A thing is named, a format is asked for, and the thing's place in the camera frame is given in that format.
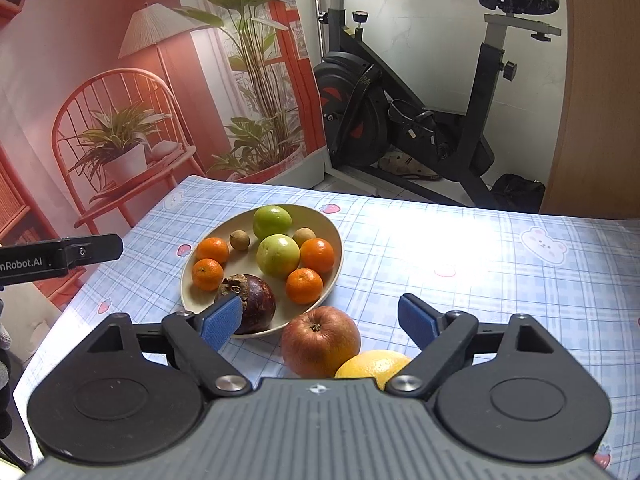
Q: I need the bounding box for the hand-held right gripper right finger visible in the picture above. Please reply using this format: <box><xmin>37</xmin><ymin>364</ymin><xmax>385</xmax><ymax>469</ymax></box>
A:
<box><xmin>385</xmin><ymin>292</ymin><xmax>553</xmax><ymax>395</ymax></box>

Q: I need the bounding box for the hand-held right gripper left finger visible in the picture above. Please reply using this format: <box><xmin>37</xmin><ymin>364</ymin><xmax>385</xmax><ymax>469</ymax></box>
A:
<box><xmin>85</xmin><ymin>292</ymin><xmax>253</xmax><ymax>395</ymax></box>

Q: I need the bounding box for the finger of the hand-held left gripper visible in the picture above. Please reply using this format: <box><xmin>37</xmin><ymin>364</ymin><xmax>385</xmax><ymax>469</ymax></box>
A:
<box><xmin>60</xmin><ymin>233</ymin><xmax>124</xmax><ymax>267</ymax></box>

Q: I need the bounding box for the dark purple mangosteen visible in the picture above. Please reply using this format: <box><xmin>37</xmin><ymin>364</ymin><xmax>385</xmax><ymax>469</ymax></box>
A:
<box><xmin>215</xmin><ymin>273</ymin><xmax>277</xmax><ymax>335</ymax></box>

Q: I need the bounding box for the large orange tangerine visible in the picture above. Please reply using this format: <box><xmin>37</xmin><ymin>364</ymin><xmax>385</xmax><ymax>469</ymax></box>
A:
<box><xmin>192</xmin><ymin>258</ymin><xmax>225</xmax><ymax>292</ymax></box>

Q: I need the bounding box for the small orange tangerine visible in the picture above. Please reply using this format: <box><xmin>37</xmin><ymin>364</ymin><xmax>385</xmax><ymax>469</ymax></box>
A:
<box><xmin>285</xmin><ymin>268</ymin><xmax>324</xmax><ymax>305</ymax></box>
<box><xmin>196</xmin><ymin>237</ymin><xmax>230</xmax><ymax>266</ymax></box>
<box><xmin>300</xmin><ymin>238</ymin><xmax>336</xmax><ymax>274</ymax></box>

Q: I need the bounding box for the green apple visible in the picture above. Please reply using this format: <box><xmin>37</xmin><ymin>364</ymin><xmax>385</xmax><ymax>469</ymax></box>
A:
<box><xmin>256</xmin><ymin>234</ymin><xmax>301</xmax><ymax>276</ymax></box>
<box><xmin>252</xmin><ymin>205</ymin><xmax>292</xmax><ymax>241</ymax></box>

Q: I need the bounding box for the red apple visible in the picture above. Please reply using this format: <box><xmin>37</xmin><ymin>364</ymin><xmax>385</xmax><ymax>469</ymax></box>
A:
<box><xmin>281</xmin><ymin>306</ymin><xmax>362</xmax><ymax>379</ymax></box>

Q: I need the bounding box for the cream round plate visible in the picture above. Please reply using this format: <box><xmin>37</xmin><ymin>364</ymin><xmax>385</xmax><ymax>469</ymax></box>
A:
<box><xmin>180</xmin><ymin>203</ymin><xmax>345</xmax><ymax>339</ymax></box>

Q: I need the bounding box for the person's left hand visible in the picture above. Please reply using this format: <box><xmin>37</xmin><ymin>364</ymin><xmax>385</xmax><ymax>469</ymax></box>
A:
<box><xmin>0</xmin><ymin>302</ymin><xmax>14</xmax><ymax>436</ymax></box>

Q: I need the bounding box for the yellow citrus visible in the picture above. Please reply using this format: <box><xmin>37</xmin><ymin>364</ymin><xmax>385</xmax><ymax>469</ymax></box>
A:
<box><xmin>334</xmin><ymin>350</ymin><xmax>414</xmax><ymax>391</ymax></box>

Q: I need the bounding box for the blue plaid tablecloth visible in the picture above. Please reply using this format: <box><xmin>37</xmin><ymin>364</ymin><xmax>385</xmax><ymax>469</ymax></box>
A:
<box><xmin>12</xmin><ymin>175</ymin><xmax>640</xmax><ymax>480</ymax></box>

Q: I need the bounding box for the beige sandal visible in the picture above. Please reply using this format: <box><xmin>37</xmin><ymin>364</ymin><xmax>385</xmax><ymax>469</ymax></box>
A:
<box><xmin>377</xmin><ymin>152</ymin><xmax>441</xmax><ymax>183</ymax></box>

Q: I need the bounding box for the black bag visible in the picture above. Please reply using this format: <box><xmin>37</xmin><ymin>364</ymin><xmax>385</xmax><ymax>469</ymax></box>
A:
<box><xmin>490</xmin><ymin>173</ymin><xmax>546</xmax><ymax>213</ymax></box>

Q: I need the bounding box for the black exercise bike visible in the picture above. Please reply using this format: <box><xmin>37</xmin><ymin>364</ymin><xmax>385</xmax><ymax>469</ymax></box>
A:
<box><xmin>287</xmin><ymin>0</ymin><xmax>563</xmax><ymax>211</ymax></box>

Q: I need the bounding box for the wooden door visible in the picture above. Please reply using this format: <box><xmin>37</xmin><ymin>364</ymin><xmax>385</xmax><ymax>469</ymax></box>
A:
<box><xmin>540</xmin><ymin>0</ymin><xmax>640</xmax><ymax>221</ymax></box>

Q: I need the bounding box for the red room wall poster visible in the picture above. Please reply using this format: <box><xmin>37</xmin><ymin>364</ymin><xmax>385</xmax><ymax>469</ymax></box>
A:
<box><xmin>0</xmin><ymin>0</ymin><xmax>327</xmax><ymax>311</ymax></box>

